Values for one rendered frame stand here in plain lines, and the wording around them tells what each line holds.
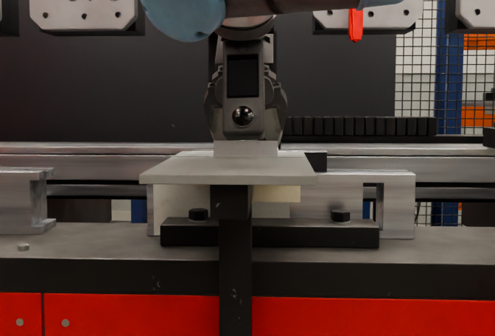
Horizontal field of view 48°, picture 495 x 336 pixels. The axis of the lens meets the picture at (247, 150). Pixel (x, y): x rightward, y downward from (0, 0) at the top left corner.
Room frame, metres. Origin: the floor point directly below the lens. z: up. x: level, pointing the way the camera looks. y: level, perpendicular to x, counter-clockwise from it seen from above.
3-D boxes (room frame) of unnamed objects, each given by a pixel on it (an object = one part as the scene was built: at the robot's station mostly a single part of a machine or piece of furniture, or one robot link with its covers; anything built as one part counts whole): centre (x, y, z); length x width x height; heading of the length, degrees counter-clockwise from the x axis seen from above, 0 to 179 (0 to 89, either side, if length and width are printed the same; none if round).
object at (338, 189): (0.83, -0.05, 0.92); 0.39 x 0.06 x 0.10; 87
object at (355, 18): (0.77, -0.14, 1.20); 0.04 x 0.02 x 0.10; 177
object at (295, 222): (0.78, -0.03, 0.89); 0.30 x 0.05 x 0.03; 87
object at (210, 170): (0.69, 0.01, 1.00); 0.26 x 0.18 x 0.01; 177
